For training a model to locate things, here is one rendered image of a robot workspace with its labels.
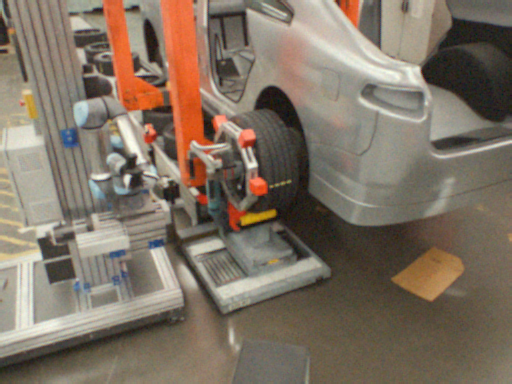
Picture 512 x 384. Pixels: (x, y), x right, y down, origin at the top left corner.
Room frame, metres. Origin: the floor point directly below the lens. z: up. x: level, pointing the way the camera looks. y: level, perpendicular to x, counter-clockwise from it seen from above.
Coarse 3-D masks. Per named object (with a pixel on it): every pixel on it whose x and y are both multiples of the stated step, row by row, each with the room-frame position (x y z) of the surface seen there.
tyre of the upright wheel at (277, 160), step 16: (256, 112) 3.01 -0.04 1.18; (272, 112) 3.00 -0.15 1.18; (256, 128) 2.81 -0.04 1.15; (272, 128) 2.84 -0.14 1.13; (256, 144) 2.74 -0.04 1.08; (272, 144) 2.75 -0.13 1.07; (288, 144) 2.78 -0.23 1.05; (272, 160) 2.69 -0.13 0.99; (288, 160) 2.72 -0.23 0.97; (272, 176) 2.66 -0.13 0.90; (288, 176) 2.70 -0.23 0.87; (272, 192) 2.66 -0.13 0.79; (288, 192) 2.71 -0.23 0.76; (256, 208) 2.75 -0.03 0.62; (272, 208) 2.77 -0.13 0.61
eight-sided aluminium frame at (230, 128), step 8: (224, 128) 2.96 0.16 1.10; (232, 128) 2.95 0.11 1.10; (216, 136) 3.09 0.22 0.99; (224, 136) 3.08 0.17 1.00; (232, 136) 2.85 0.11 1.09; (216, 144) 3.10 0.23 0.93; (240, 152) 2.75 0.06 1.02; (248, 152) 2.74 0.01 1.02; (216, 160) 3.12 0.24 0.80; (248, 160) 2.69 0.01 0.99; (248, 168) 2.65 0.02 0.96; (256, 168) 2.67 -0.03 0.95; (248, 176) 2.65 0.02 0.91; (256, 176) 2.67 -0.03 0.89; (224, 184) 3.02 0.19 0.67; (248, 184) 2.66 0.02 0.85; (224, 192) 3.02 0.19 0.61; (232, 192) 2.99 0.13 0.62; (248, 192) 2.66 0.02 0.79; (232, 200) 2.89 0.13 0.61; (240, 200) 2.88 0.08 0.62; (248, 200) 2.66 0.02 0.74; (256, 200) 2.69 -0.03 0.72; (240, 208) 2.78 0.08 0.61; (248, 208) 2.79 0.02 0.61
